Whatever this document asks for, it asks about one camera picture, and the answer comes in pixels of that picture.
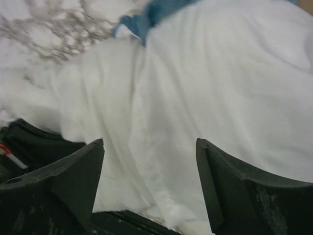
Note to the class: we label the white pillow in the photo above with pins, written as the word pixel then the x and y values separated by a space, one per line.
pixel 26 94

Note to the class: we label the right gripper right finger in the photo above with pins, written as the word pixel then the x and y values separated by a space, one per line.
pixel 242 199

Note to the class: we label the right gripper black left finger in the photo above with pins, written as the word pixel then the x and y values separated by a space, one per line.
pixel 56 199

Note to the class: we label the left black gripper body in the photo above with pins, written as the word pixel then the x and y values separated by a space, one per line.
pixel 25 148

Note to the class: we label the white pillowcase blue trim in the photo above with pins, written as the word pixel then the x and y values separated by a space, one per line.
pixel 238 73

